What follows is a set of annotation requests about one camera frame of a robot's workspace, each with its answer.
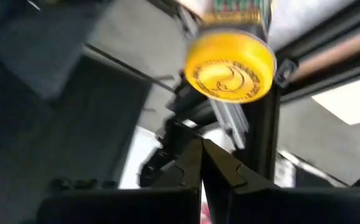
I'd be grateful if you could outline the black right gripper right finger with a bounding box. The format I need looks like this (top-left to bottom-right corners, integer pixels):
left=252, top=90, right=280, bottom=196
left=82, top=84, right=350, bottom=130
left=202, top=138, right=360, bottom=224

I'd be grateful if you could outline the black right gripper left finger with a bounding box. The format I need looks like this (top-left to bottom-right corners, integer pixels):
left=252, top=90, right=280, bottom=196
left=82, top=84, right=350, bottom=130
left=36, top=138, right=203, bottom=224

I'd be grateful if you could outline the yellow lid spice jar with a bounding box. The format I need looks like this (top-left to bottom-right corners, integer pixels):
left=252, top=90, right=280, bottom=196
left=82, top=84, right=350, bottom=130
left=183, top=0, right=277, bottom=104

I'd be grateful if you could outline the silver frame bracket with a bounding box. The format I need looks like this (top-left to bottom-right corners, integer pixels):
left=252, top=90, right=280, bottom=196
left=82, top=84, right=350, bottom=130
left=209, top=98, right=250, bottom=150

